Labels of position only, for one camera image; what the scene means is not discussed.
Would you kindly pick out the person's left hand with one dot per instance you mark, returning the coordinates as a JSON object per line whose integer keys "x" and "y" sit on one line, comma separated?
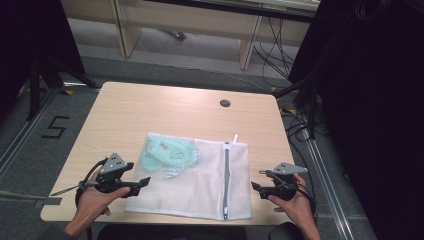
{"x": 93, "y": 203}

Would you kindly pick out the dark object under desk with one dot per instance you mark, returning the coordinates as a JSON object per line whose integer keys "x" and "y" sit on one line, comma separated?
{"x": 176, "y": 34}

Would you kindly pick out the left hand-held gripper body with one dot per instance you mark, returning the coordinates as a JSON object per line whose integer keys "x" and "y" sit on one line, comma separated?
{"x": 111, "y": 168}

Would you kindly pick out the mint green garment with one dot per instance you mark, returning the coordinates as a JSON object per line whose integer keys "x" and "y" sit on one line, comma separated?
{"x": 166, "y": 155}

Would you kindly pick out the grey tape strip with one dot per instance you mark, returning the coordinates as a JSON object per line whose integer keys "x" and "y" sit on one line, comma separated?
{"x": 48, "y": 202}

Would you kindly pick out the light wooden desk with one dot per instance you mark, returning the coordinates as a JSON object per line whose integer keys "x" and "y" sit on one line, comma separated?
{"x": 186, "y": 20}

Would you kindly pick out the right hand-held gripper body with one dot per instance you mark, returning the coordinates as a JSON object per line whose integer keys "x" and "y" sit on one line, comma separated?
{"x": 287, "y": 186}

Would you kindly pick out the black tripod stand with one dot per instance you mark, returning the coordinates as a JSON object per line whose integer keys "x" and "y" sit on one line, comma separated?
{"x": 50, "y": 75}
{"x": 308, "y": 96}

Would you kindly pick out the person's right hand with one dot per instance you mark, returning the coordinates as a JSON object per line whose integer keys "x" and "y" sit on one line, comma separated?
{"x": 296, "y": 206}

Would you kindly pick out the white mesh laundry bag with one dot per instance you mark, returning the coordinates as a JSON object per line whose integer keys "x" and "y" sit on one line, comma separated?
{"x": 196, "y": 190}

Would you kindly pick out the metal floor rail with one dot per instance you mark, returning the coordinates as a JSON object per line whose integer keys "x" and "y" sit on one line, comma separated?
{"x": 25, "y": 133}
{"x": 328, "y": 190}

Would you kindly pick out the black curtain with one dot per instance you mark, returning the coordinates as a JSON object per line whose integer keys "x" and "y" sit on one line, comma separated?
{"x": 30, "y": 40}
{"x": 373, "y": 110}

